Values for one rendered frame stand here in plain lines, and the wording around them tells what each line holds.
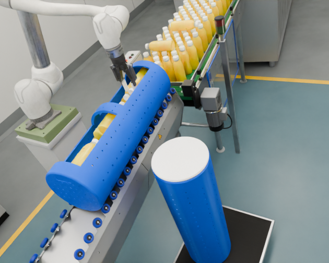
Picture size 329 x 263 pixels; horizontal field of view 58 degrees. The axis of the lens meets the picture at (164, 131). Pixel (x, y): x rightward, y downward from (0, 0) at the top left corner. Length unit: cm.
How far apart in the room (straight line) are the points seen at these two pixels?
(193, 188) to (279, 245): 106
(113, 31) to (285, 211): 172
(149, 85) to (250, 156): 137
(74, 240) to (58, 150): 71
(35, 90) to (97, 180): 84
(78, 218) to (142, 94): 70
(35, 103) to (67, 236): 84
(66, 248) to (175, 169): 60
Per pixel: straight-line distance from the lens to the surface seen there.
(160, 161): 142
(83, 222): 152
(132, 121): 150
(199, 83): 208
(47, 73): 204
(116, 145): 141
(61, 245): 151
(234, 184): 255
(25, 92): 194
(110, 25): 151
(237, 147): 272
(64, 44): 498
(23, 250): 296
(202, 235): 171
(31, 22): 192
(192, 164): 136
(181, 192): 138
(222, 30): 205
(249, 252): 209
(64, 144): 203
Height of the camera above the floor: 205
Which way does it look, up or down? 40 degrees down
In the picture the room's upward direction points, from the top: 20 degrees counter-clockwise
